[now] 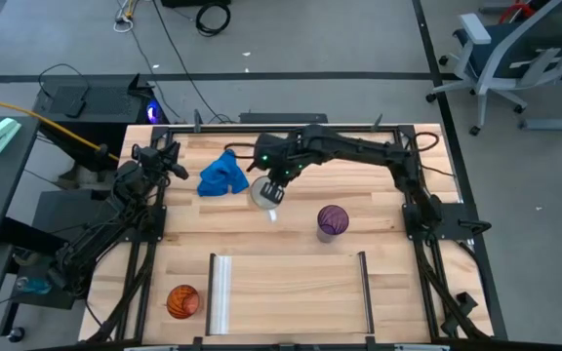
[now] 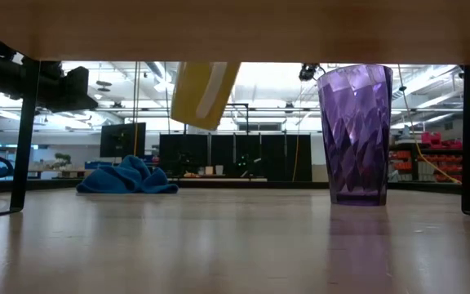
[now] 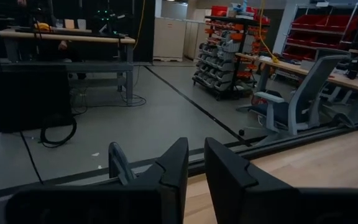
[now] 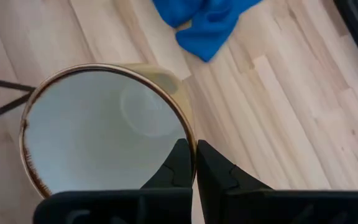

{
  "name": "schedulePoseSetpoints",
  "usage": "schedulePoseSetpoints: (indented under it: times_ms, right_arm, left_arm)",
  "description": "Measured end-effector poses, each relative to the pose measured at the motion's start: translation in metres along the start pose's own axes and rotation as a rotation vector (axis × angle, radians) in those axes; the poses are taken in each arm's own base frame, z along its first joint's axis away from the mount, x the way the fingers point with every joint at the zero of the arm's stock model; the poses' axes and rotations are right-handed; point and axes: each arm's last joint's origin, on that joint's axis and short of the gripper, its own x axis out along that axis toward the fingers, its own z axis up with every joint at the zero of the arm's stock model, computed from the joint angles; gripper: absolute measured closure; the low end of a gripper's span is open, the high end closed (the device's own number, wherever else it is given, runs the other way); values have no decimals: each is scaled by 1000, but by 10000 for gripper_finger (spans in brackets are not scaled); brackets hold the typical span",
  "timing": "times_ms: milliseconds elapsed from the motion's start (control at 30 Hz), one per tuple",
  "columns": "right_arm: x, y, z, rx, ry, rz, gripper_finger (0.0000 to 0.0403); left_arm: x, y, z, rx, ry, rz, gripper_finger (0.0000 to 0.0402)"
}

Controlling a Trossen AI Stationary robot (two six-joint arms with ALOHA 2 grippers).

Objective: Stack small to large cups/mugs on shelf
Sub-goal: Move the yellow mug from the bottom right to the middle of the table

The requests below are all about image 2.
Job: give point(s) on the purple faceted tumbler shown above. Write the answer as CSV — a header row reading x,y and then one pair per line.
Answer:
x,y
355,134

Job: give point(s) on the potted plant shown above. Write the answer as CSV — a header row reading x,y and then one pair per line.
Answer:
x,y
61,159

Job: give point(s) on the orange object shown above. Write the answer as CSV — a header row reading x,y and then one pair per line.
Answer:
x,y
191,175

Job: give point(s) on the black partition screen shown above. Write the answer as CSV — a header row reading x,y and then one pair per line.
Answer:
x,y
223,155

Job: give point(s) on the black overhead camera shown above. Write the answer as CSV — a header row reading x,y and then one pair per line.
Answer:
x,y
308,71

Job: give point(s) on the black monitor screen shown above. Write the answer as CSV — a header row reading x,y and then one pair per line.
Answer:
x,y
114,141

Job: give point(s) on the white cup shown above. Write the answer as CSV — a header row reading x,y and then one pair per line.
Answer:
x,y
219,169

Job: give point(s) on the cream mug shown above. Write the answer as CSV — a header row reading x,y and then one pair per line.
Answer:
x,y
209,170

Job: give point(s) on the wooden top desk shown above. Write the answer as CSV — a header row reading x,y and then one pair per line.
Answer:
x,y
214,177

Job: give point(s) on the rack with grey red bins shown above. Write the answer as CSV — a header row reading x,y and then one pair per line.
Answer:
x,y
422,163

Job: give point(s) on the wooden shelf black legs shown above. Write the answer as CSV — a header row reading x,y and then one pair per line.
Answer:
x,y
235,28

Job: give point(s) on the distant robot with green lights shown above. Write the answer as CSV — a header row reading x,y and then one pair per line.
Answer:
x,y
245,162

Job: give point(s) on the blue cloth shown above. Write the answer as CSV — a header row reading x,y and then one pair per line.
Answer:
x,y
129,177

